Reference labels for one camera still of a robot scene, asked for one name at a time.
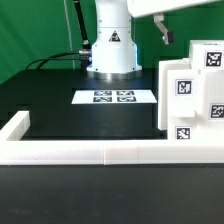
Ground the white cabinet door panel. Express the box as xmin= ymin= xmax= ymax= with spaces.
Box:
xmin=167 ymin=69 xmax=198 ymax=141

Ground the black corrugated hose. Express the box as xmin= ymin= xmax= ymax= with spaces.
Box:
xmin=72 ymin=0 xmax=92 ymax=51

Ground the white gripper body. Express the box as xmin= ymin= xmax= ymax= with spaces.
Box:
xmin=127 ymin=0 xmax=219 ymax=18

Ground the white cabinet door with knob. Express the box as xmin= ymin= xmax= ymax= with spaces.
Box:
xmin=202 ymin=71 xmax=224 ymax=135

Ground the white cabinet top block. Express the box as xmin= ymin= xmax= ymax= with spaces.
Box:
xmin=189 ymin=40 xmax=224 ymax=70

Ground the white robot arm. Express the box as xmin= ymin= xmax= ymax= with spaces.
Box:
xmin=87 ymin=0 xmax=220 ymax=80

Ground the black cable bundle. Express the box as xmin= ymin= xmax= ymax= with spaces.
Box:
xmin=25 ymin=49 xmax=93 ymax=70

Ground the white cabinet body box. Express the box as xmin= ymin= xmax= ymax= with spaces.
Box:
xmin=158 ymin=59 xmax=224 ymax=142

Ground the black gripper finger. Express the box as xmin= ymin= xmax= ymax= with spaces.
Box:
xmin=153 ymin=13 xmax=174 ymax=45

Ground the white U-shaped workspace frame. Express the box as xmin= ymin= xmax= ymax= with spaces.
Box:
xmin=0 ymin=111 xmax=224 ymax=165

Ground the white marker base plate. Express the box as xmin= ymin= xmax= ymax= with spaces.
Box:
xmin=72 ymin=90 xmax=157 ymax=104

